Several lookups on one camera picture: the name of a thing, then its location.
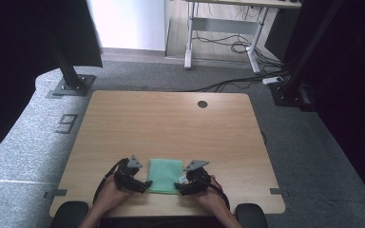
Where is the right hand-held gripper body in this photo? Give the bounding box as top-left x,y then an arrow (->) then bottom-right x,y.
182,159 -> 212,195

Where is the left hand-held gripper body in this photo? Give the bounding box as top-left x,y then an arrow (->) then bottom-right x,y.
113,154 -> 144,193

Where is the green microfibre cloth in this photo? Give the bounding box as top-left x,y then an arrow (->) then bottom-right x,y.
146,158 -> 184,195

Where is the person's right hand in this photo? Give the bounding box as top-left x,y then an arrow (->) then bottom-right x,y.
190,174 -> 231,214

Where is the person's left hand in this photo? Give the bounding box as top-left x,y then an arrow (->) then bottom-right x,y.
92,173 -> 135,217

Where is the grey tape strip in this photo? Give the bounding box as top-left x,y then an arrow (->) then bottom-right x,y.
43,188 -> 68,200
269,187 -> 290,196

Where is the dark tape floor marking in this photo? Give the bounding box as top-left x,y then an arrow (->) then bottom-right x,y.
54,113 -> 79,135

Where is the black metal stand with base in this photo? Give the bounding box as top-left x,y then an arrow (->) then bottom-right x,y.
48,37 -> 97,97
268,0 -> 345,112

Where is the white power strip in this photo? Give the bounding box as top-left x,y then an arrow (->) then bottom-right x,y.
261,75 -> 285,86

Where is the black curtain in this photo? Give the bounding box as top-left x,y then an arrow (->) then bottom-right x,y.
0,0 -> 105,167
281,0 -> 365,217

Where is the black box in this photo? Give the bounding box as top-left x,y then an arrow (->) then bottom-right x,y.
263,8 -> 299,62

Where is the right hand-held gripper black cable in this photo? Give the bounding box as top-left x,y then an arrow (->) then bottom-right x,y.
206,176 -> 232,211

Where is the long black floor cable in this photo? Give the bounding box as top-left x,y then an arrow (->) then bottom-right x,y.
188,70 -> 293,93

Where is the bundle of black cables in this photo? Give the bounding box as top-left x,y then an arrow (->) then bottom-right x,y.
191,29 -> 283,68

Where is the white metal desk frame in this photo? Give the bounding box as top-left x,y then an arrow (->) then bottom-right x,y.
183,0 -> 302,75

